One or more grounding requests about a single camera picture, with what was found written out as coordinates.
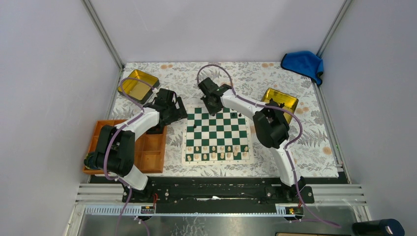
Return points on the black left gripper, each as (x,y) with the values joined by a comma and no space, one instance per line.
(179,113)

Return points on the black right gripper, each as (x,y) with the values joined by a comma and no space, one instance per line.
(212,111)

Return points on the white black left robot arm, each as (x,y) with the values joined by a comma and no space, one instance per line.
(115,149)

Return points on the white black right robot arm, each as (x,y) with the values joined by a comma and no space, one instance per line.
(270,124)

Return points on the green white chess board mat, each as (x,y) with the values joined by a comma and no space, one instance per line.
(217,140)

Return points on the gold tin left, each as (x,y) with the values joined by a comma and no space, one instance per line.
(136,90)

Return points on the gold tin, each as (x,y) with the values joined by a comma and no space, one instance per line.
(290,102)
(136,90)

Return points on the gold tin right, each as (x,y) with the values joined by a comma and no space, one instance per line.
(290,102)

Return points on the black tape roll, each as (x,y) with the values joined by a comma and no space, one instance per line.
(88,162)

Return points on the blue cloth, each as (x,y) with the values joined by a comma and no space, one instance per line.
(305,63)

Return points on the floral tablecloth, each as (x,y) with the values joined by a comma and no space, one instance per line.
(312,153)

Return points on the dark cylinder bottle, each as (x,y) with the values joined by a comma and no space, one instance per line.
(383,227)

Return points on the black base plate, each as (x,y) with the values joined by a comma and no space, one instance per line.
(262,189)

